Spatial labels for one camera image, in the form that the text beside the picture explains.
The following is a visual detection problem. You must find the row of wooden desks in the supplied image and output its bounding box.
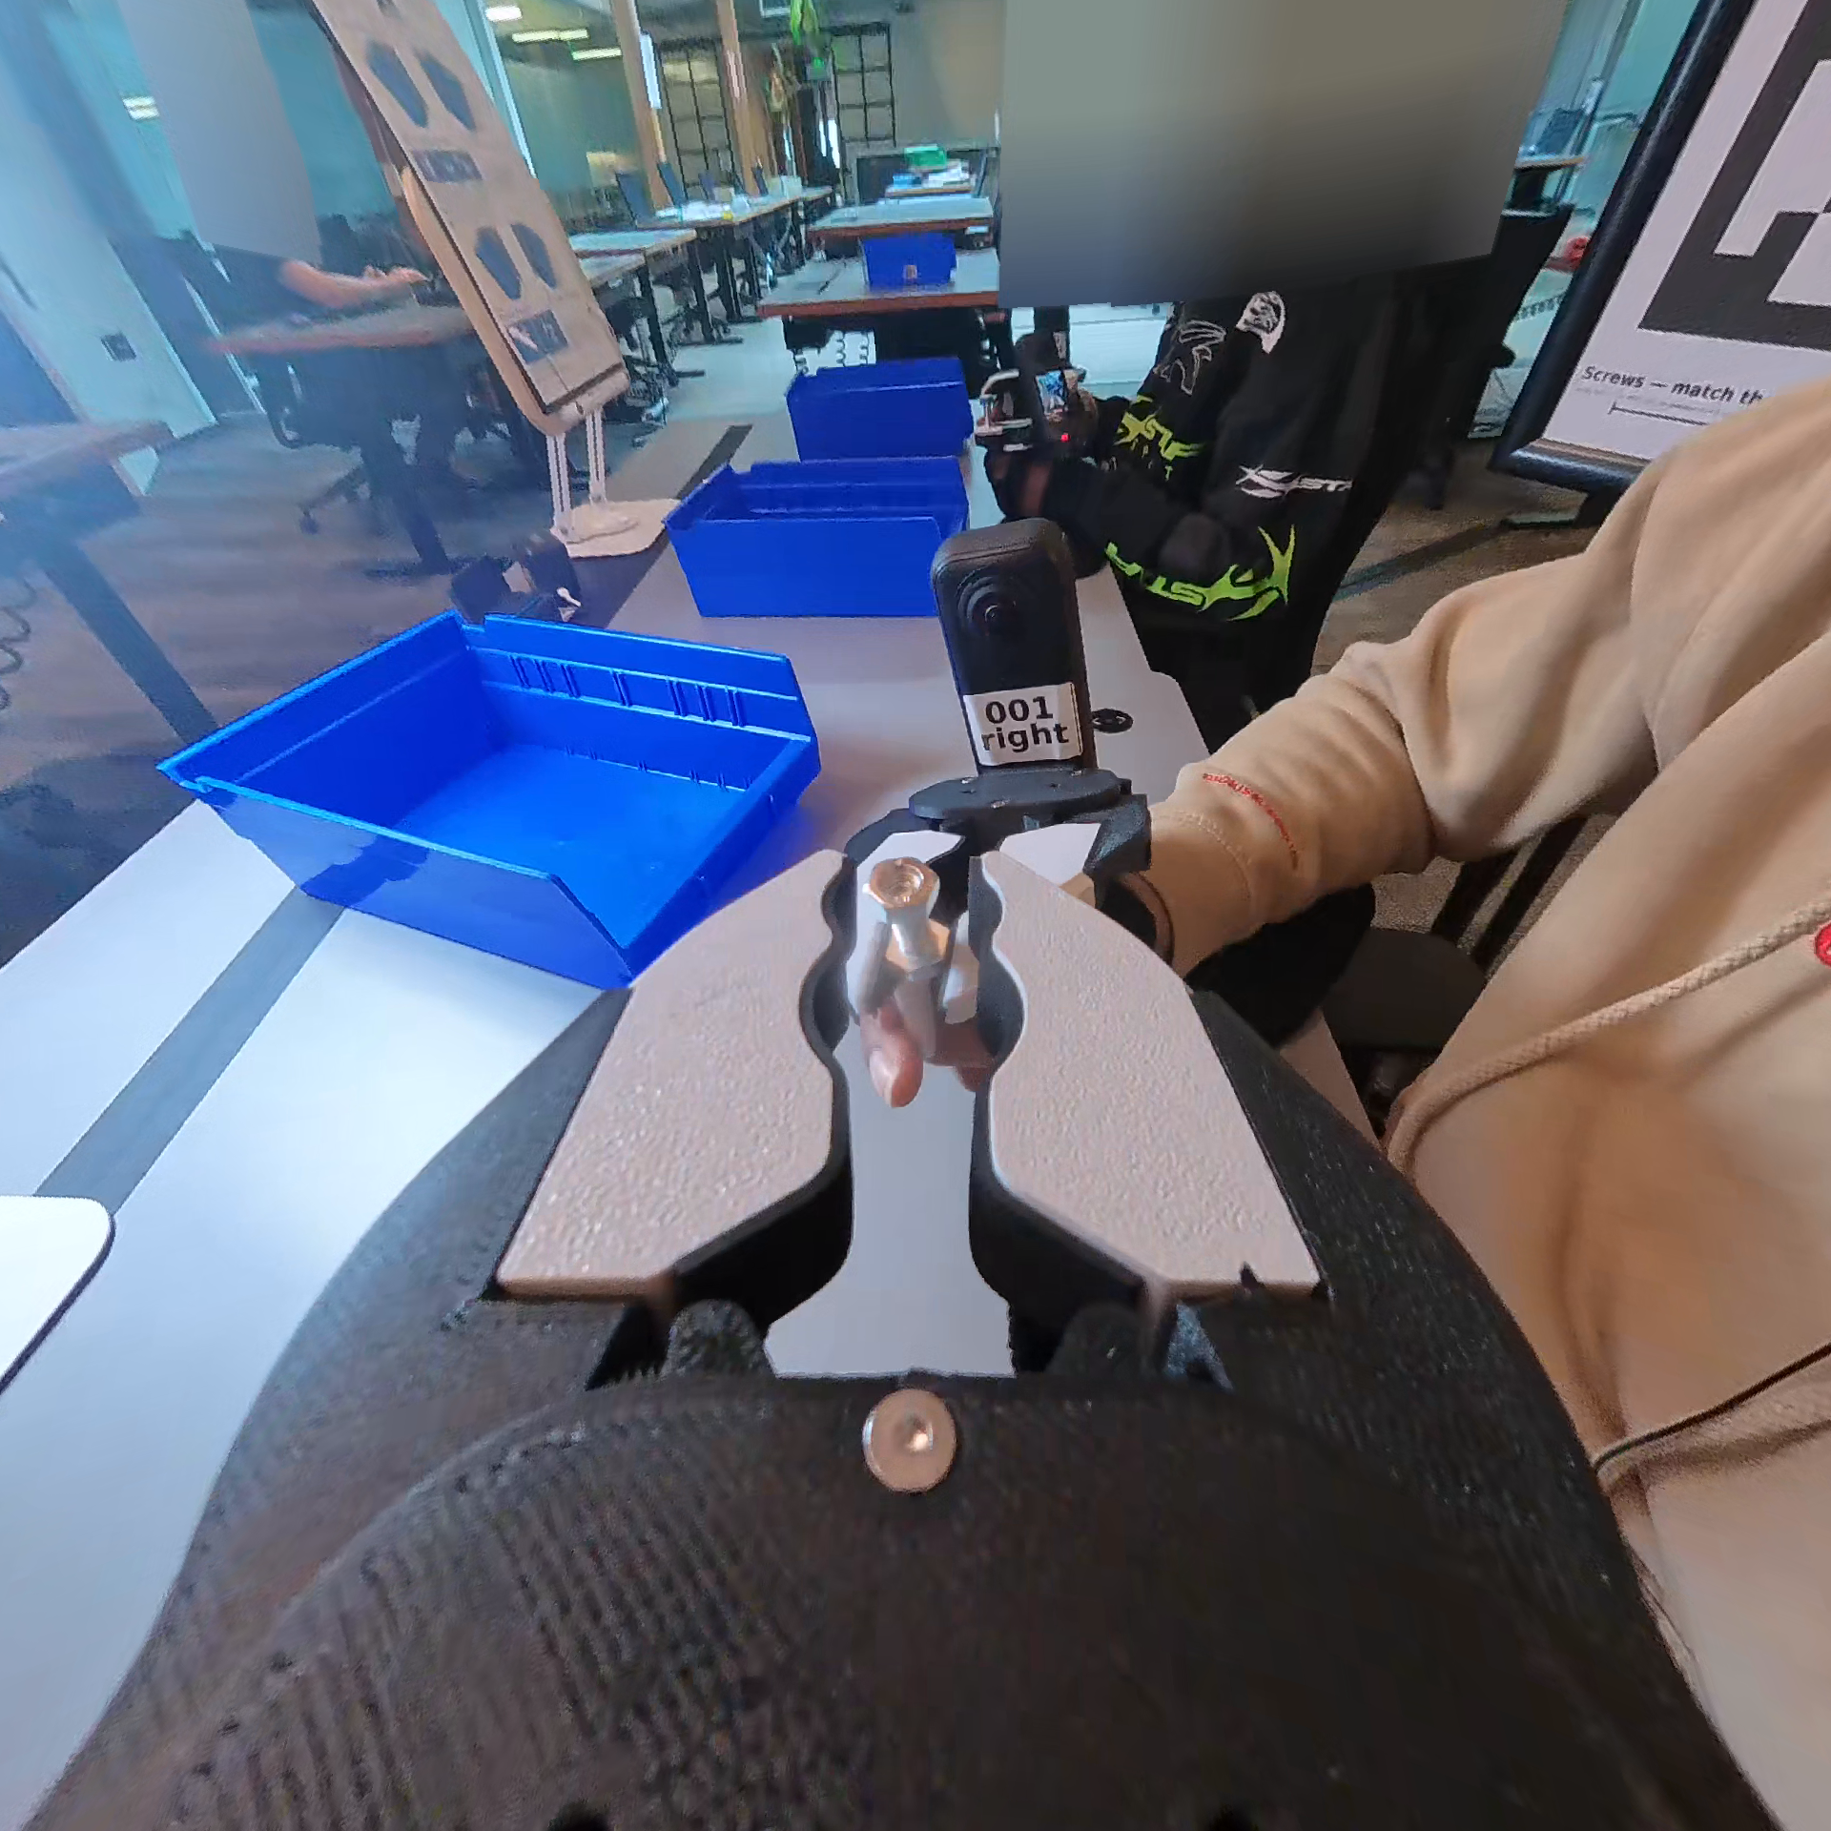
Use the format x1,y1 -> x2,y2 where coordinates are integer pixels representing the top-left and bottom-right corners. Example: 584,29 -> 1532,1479
571,186 -> 840,381

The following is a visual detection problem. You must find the white instruction sign stand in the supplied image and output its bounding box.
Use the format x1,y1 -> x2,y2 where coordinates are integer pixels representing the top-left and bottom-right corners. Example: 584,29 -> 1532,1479
0,1195 -> 113,1394

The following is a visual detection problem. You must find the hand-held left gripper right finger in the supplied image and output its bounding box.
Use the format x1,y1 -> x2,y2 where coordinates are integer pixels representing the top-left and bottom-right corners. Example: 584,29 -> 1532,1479
971,851 -> 1326,1303

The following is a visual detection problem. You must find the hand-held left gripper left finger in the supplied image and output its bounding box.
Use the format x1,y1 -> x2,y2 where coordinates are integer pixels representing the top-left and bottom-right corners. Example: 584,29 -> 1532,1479
493,848 -> 864,1307

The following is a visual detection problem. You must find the wooden desk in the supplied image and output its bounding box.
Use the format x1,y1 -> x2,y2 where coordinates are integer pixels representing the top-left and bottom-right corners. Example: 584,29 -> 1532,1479
0,421 -> 217,745
207,305 -> 496,573
759,258 -> 1002,395

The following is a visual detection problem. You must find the silver hex bolt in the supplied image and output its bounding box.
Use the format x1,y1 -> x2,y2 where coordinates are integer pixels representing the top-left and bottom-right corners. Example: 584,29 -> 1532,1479
877,907 -> 957,1003

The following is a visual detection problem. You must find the person's right hand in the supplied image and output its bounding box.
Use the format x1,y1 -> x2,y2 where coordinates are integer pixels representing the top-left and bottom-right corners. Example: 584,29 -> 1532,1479
861,998 -> 999,1110

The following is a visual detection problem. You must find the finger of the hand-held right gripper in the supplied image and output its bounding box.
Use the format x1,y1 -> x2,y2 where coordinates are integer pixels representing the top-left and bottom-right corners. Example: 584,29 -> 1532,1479
847,815 -> 977,1021
938,826 -> 1103,1028

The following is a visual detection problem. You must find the person's right forearm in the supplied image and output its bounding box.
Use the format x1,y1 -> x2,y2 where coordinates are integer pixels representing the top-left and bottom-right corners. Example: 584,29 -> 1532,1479
1145,474 -> 1761,991

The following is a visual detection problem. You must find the thin black cable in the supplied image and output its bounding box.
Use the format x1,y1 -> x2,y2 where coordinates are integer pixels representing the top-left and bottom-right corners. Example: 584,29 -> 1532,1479
1588,1343 -> 1831,1489

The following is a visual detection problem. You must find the framed marker poster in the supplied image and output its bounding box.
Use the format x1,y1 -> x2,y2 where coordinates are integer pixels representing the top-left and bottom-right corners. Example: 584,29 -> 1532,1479
1487,0 -> 1831,496

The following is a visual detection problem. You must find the small black device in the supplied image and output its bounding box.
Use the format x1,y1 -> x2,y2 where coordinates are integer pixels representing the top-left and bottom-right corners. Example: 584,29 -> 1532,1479
448,548 -> 584,627

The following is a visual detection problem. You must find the cardboard instruction board stand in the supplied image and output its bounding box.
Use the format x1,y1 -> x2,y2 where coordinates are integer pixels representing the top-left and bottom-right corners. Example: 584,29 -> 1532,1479
308,0 -> 679,558

